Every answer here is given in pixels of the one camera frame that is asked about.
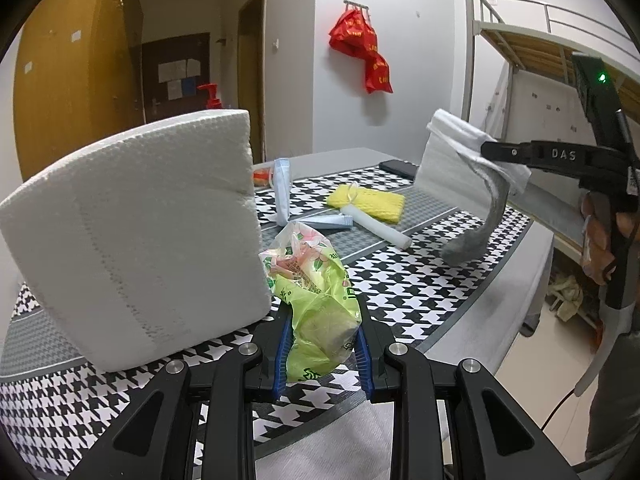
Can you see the white tissue paper block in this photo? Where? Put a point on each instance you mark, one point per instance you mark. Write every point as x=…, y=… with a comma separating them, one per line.
x=140, y=230

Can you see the person's right hand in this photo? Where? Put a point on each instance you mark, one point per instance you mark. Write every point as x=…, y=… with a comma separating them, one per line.
x=596, y=245

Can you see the blue face mask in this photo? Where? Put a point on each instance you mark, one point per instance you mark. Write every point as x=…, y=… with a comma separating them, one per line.
x=282, y=190

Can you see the grey sock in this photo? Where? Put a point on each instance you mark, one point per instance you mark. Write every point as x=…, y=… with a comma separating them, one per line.
x=480, y=230

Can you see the hanging white cloth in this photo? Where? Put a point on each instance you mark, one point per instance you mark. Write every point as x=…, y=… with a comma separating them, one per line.
x=497, y=105

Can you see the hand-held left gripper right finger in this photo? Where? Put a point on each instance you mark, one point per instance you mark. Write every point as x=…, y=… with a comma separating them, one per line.
x=364, y=365

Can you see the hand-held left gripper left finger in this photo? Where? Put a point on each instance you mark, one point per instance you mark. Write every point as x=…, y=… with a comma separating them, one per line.
x=281, y=360

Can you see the white pump bottle red top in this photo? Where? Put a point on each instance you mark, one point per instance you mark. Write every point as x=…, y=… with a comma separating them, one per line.
x=211, y=96

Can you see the red plastic bags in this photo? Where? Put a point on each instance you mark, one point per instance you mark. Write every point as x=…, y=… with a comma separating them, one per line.
x=362, y=42

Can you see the wooden wardrobe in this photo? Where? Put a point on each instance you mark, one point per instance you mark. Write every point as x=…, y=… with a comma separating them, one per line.
x=70, y=60

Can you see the wall hook rack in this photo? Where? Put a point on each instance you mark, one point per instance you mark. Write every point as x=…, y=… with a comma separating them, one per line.
x=357, y=5

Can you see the metal bunk bed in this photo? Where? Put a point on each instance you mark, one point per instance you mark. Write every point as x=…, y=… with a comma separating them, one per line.
x=530, y=45

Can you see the green tissue packet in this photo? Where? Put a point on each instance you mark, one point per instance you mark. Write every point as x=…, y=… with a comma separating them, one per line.
x=320, y=305

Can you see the white foam tube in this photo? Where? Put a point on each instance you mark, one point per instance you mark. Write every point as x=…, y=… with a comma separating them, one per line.
x=382, y=230

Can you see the dark brown door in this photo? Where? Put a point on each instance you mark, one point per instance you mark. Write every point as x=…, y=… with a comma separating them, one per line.
x=175, y=77

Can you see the paper notices on door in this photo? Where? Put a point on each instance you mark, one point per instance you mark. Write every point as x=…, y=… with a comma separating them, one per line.
x=179, y=76

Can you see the black phone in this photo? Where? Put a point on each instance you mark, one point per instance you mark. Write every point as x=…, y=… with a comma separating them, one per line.
x=397, y=166

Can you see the yellow foam net sleeve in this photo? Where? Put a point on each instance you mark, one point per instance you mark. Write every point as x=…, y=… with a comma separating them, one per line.
x=367, y=202

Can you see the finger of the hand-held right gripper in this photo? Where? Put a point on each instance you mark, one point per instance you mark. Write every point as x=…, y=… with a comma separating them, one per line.
x=535, y=155

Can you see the white foam sheet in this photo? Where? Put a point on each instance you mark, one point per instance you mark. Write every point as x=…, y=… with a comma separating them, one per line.
x=452, y=160

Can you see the red snack packet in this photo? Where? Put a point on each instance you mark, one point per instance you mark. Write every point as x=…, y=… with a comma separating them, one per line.
x=261, y=178

